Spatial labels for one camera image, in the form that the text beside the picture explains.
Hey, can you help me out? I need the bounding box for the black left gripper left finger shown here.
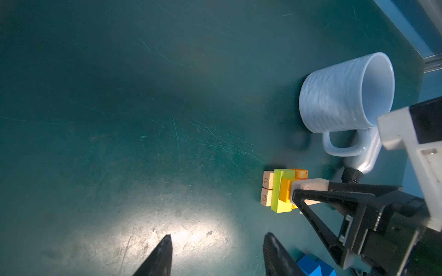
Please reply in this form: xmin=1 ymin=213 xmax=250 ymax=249
xmin=133 ymin=235 xmax=173 ymax=276

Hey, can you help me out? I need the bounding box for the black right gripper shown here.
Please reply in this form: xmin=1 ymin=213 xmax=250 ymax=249
xmin=292 ymin=182 xmax=442 ymax=276

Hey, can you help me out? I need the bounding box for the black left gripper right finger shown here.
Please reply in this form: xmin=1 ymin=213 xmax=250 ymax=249
xmin=263 ymin=232 xmax=305 ymax=276

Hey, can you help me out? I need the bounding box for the blue cube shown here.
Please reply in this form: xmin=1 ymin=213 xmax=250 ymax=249
xmin=317 ymin=259 xmax=337 ymax=276
xmin=297 ymin=255 xmax=322 ymax=276

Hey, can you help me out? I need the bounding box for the tan wood block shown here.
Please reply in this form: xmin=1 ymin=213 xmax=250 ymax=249
xmin=290 ymin=178 xmax=329 ymax=205

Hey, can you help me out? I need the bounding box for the lime green block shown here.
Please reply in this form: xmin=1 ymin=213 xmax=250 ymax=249
xmin=270 ymin=168 xmax=297 ymax=213

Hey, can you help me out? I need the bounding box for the small orange cube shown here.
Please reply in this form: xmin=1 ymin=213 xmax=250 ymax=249
xmin=279 ymin=178 xmax=299 ymax=203

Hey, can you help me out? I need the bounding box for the orange yellow block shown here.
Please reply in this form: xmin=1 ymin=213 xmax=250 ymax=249
xmin=292 ymin=169 xmax=308 ymax=180

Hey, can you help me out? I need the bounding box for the silver spray bottle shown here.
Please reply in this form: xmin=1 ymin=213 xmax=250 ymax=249
xmin=341 ymin=128 xmax=382 ymax=184

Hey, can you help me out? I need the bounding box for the light blue ceramic mug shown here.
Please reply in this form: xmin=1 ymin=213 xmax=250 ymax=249
xmin=299 ymin=52 xmax=395 ymax=157

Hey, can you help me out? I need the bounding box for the aluminium right corner post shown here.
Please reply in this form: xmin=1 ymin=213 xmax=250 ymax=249
xmin=423 ymin=53 xmax=442 ymax=74

